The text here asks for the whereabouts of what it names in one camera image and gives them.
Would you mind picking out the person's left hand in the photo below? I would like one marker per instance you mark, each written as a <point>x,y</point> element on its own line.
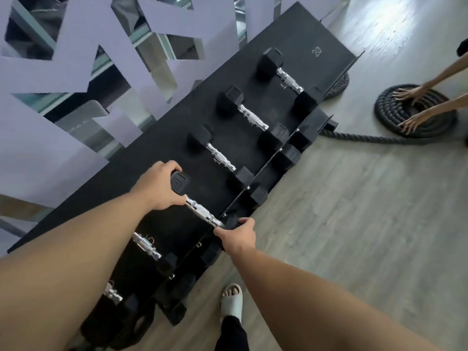
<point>157,188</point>

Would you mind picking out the person's right hand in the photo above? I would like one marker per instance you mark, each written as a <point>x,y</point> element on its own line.
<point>237,239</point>

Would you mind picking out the person's left thumb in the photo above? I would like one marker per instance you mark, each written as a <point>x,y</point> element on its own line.
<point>176,201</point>

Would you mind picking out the person's right thumb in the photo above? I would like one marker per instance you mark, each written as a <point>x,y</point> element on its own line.
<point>220,232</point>

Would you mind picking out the person's right forearm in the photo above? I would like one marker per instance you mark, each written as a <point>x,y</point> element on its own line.
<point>321,303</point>

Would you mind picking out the another person's forearm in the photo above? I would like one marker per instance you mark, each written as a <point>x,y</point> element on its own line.
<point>446,72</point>
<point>448,107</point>

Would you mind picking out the person's left forearm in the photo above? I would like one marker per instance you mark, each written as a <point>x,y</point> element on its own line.
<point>65,266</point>

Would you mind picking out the black hex dumbbell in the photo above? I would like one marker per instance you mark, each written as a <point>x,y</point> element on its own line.
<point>259,194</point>
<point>290,156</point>
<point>210,255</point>
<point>182,286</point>

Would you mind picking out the white slide sandal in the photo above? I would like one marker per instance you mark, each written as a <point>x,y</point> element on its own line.
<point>231,299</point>

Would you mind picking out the person's black trouser leg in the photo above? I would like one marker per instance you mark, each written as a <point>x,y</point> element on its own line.
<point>230,334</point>

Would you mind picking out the black dumbbell rack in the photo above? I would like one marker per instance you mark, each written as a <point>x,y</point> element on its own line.
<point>219,105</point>

